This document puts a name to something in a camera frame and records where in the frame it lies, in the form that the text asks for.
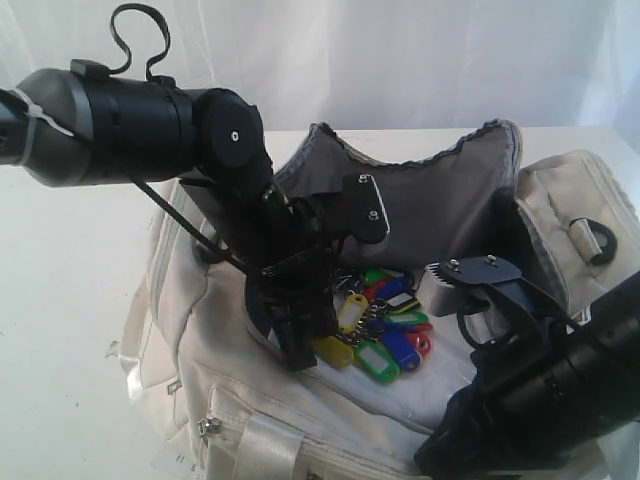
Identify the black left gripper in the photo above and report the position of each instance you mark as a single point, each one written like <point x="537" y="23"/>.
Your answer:
<point x="293" y="298"/>

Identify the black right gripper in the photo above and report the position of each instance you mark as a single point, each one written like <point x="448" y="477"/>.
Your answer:
<point x="533" y="402"/>

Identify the colourful key tag bunch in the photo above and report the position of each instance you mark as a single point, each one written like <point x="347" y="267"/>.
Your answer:
<point x="382" y="328"/>

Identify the cream fabric duffel bag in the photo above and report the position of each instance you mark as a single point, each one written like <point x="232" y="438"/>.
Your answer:
<point x="494" y="334"/>

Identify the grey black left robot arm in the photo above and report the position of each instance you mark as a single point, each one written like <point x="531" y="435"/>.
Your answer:
<point x="85" y="127"/>

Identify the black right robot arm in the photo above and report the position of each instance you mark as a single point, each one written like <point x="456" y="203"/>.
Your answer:
<point x="616" y="316"/>

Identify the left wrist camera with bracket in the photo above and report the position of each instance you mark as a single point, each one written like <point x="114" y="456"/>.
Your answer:
<point x="357" y="211"/>

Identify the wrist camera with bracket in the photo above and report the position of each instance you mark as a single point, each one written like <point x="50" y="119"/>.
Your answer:
<point x="489" y="285"/>
<point x="357" y="211"/>

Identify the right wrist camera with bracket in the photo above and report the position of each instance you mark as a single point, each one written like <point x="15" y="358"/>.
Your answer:
<point x="489" y="285"/>

